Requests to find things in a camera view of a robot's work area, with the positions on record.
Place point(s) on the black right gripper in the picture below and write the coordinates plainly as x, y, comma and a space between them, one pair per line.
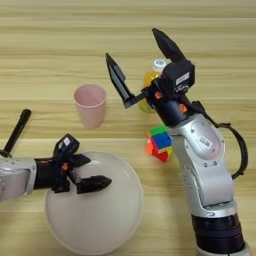
170, 110

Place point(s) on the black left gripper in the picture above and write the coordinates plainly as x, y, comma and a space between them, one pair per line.
46, 173

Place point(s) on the orange juice bottle white cap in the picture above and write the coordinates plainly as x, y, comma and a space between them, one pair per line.
150, 78

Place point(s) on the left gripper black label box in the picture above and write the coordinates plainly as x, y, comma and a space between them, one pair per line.
66, 144

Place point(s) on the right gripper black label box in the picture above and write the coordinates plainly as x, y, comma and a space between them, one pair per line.
180, 78

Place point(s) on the pale pink round plate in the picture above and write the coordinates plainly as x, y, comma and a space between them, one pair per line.
100, 220

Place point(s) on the multicoloured twisted puzzle cube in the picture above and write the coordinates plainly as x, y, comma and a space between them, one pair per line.
161, 141

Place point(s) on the pink plastic cup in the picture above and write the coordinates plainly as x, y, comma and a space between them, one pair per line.
91, 113

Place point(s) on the black marker pen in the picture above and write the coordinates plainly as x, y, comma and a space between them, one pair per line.
20, 126

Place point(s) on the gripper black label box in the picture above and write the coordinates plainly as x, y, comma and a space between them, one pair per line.
180, 78
66, 144

